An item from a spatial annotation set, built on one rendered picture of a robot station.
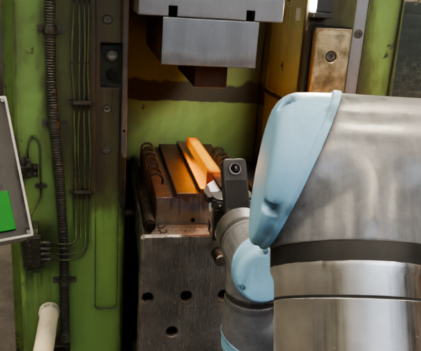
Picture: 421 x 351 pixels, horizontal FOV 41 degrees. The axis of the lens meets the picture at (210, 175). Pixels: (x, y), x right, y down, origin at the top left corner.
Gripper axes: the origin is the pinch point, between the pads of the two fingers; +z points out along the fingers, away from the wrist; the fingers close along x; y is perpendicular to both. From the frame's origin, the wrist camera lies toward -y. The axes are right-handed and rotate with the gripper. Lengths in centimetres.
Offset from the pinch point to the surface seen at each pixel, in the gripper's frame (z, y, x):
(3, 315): 121, 107, -66
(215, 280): 1.1, 24.0, 1.2
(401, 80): 544, 56, 339
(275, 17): 8.0, -33.1, 10.7
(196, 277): 1.1, 23.2, -3.3
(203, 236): 1.3, 13.3, -2.2
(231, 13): 8.0, -33.4, 1.4
